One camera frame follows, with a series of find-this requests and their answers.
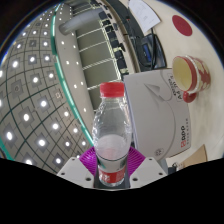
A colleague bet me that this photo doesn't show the flat round red coaster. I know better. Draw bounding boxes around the flat round red coaster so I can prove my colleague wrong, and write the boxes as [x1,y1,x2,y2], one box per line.
[171,14,194,37]

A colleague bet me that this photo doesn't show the row of black office chairs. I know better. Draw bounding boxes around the row of black office chairs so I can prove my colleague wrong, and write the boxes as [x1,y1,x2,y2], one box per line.
[89,0,131,77]

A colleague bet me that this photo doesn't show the white printer paper carton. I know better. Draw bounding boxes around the white printer paper carton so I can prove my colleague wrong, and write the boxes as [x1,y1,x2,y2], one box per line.
[123,68,192,160]

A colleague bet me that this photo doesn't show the red and white mug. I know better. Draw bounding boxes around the red and white mug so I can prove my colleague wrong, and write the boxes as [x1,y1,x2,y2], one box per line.
[171,55,212,104]

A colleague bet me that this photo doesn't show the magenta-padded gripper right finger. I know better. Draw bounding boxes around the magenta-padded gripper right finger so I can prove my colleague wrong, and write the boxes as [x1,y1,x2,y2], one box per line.
[126,146,166,189]

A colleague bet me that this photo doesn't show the recessed ceiling lights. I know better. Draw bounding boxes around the recessed ceiling lights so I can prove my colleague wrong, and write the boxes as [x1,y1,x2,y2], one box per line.
[0,3,91,166]

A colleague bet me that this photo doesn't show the black desktop console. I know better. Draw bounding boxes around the black desktop console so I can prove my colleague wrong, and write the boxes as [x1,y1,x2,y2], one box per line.
[135,33,168,72]

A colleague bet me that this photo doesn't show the clear red-capped water bottle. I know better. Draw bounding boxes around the clear red-capped water bottle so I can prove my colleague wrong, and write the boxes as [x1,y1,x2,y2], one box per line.
[92,81,133,188]

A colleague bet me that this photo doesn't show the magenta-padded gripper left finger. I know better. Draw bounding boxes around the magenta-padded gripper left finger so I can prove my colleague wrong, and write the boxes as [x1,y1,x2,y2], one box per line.
[56,146,99,189]

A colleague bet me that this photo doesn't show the white printed paper sheets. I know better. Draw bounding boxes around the white printed paper sheets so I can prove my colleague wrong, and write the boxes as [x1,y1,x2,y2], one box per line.
[128,0,161,34]

